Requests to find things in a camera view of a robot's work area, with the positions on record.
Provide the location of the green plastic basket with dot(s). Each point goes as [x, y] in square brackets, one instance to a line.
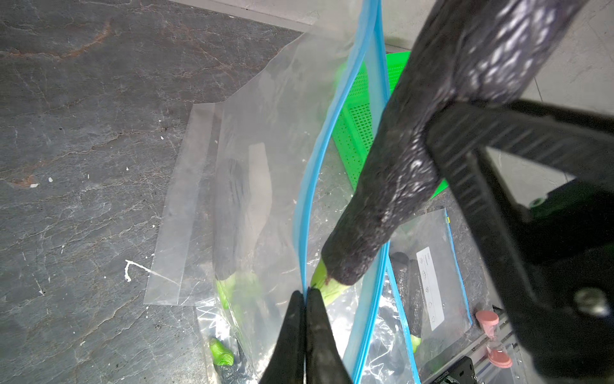
[353, 132]

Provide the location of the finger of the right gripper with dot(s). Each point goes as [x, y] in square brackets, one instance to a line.
[551, 263]

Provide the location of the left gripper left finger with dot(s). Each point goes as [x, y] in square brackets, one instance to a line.
[287, 363]

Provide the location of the pink sand timer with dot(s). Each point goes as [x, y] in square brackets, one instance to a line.
[497, 355]

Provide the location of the clear zip-top bag blue zipper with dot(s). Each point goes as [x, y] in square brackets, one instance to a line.
[432, 294]

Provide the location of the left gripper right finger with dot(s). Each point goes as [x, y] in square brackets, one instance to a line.
[323, 363]

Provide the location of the eggplant with green stem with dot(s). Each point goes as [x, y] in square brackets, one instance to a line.
[242, 204]

